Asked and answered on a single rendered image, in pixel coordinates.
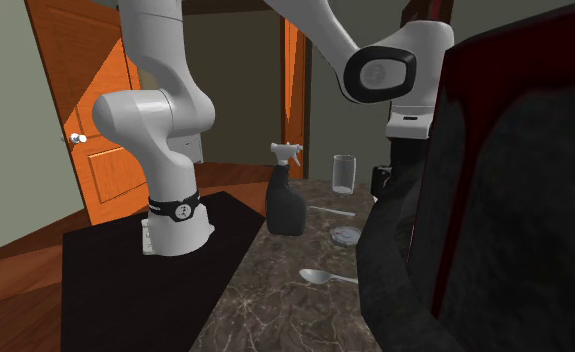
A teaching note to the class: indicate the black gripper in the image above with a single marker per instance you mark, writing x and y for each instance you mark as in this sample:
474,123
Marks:
404,152

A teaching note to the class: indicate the orange wooden door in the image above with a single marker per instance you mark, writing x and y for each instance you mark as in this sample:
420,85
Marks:
87,73

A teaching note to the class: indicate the dark red black armchair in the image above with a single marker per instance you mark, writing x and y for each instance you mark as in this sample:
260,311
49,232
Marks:
511,204

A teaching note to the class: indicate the silver spoon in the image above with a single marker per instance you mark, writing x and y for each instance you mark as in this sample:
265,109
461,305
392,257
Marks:
318,276

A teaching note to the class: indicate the grey round lid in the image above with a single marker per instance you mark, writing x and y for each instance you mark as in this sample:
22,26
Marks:
344,236

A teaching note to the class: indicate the black spray bottle white trigger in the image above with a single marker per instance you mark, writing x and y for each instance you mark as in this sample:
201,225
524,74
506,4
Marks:
284,207

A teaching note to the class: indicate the clear drinking glass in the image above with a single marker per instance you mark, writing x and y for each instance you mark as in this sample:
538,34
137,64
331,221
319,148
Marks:
344,173

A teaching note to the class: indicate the orange wooden door frame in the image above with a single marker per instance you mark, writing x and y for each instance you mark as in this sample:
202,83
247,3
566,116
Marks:
293,97

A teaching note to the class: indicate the black robot stand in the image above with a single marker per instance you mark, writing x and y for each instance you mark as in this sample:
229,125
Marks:
121,292

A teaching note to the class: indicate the silver fork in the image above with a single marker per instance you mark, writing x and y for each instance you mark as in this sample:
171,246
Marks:
333,211

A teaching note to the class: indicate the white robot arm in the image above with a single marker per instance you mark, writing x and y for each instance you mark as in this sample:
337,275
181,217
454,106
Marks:
170,122

